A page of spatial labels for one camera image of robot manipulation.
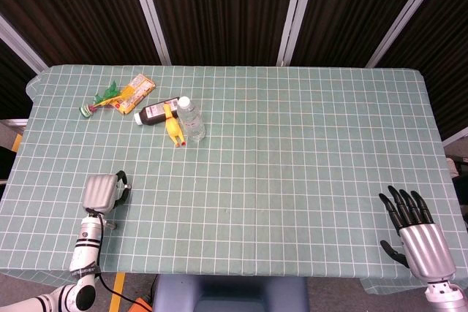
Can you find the orange floor object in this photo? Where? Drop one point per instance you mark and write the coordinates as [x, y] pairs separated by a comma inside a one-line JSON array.
[[140, 305]]

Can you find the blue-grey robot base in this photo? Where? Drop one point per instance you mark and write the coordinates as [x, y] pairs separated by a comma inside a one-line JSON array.
[[230, 293]]

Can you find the yellow rubber chicken toy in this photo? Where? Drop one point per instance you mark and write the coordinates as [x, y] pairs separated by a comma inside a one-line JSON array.
[[172, 127]]

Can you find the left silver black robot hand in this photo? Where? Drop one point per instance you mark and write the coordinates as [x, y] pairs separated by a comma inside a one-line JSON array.
[[100, 193]]

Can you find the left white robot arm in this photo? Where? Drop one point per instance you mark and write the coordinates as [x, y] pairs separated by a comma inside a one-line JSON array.
[[86, 242]]

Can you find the dark corrugated partition panel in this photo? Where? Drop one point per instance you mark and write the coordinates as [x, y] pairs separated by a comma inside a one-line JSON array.
[[226, 8], [73, 8], [351, 8], [446, 52]]

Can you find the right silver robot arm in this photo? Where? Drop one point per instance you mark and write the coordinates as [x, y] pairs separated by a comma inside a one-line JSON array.
[[446, 297]]

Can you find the dark brown white-capped bottle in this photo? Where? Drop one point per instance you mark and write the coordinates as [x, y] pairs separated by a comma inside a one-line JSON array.
[[153, 112]]

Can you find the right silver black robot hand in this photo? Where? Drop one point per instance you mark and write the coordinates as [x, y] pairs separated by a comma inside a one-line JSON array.
[[426, 250]]

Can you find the yellow snack packet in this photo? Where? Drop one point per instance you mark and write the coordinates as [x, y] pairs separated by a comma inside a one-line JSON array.
[[133, 94]]

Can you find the green feather shuttlecock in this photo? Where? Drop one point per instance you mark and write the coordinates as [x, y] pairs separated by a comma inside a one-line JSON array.
[[104, 98]]

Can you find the clear plastic water bottle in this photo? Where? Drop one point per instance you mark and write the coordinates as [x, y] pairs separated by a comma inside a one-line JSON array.
[[192, 120]]

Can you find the white partition frame post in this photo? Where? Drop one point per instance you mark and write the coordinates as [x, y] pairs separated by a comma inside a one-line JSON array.
[[294, 16], [406, 16], [150, 16], [22, 47]]

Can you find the green checked tablecloth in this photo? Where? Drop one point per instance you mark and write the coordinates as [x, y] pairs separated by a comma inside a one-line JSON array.
[[274, 180]]

